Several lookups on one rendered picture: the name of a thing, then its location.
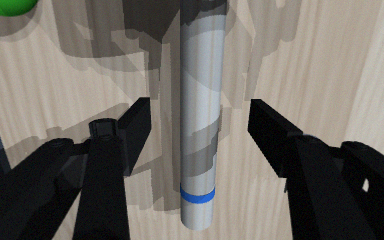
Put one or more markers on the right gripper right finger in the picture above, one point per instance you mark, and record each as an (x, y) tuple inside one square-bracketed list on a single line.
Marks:
[(322, 181)]

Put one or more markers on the grey metal bar with blue band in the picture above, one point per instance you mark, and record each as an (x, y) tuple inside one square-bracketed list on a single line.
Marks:
[(202, 37)]

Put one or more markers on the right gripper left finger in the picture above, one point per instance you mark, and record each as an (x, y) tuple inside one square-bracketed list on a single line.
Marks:
[(29, 207)]

